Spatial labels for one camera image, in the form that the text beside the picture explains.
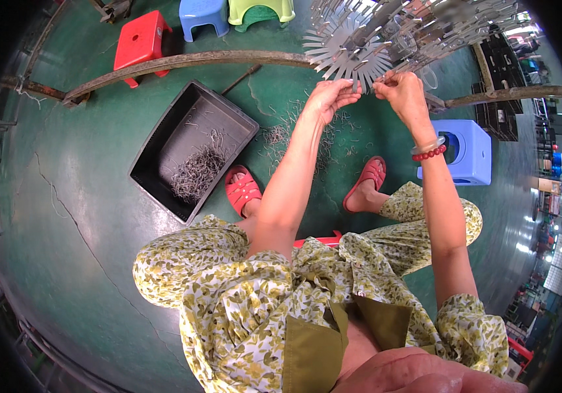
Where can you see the person's body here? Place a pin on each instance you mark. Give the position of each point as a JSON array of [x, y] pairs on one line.
[[241, 319]]

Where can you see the person's right hand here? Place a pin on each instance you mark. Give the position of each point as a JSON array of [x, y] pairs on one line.
[[406, 98]]

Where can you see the red seat stool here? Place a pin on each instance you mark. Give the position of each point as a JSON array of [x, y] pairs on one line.
[[323, 239]]

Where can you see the stack of black crates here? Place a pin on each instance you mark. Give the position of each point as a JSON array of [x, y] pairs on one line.
[[502, 73]]

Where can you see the small blue plastic stool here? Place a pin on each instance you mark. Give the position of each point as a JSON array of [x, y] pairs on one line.
[[202, 14]]

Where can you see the workshop machinery and shelves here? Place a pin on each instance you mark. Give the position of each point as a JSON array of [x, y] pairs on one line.
[[551, 196]]

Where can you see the pale jade bangle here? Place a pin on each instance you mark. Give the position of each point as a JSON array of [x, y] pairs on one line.
[[428, 145]]

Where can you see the person's left hand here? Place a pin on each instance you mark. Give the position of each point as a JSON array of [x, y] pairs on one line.
[[323, 100]]

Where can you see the straight rusty metal beam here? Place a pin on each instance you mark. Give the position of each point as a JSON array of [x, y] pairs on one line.
[[507, 93]]

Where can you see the person's legs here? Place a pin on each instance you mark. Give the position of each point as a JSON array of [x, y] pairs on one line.
[[182, 260]]

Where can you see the grey metal frame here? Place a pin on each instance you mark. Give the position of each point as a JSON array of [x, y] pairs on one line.
[[111, 10]]

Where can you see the pile of hooks in tray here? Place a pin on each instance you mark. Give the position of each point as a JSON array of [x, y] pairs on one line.
[[197, 172]]

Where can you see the black plastic tray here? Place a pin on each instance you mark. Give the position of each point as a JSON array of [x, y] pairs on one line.
[[197, 113]]

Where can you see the red plastic stool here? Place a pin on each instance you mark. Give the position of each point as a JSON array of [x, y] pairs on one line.
[[138, 44]]

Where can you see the large blue plastic stool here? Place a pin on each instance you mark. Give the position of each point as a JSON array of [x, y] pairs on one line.
[[472, 147]]

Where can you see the rusty metal bar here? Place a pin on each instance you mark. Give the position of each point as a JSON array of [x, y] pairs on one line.
[[35, 88]]

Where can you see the green plastic stool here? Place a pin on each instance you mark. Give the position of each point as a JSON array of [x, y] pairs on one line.
[[261, 12]]

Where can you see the scattered heap of metal hooks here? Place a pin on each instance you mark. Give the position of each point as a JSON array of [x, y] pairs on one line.
[[276, 137]]

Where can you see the metal rack of hooks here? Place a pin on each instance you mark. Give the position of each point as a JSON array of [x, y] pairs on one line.
[[350, 44]]

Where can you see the thin metal rod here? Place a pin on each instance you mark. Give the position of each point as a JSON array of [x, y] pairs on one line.
[[241, 78]]

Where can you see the curved rusty metal rail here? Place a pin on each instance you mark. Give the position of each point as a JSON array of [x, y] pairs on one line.
[[187, 60]]

